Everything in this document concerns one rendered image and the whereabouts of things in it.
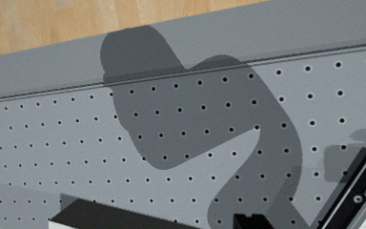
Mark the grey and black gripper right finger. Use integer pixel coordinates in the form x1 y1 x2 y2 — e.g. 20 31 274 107
249 214 274 229

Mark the grey perforated base plate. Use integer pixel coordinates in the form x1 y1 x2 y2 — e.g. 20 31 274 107
0 46 366 229

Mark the grey operator panel with four keys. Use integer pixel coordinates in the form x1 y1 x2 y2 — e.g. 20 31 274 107
49 198 200 229

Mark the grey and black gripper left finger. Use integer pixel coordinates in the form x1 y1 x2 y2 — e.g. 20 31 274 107
233 214 256 229

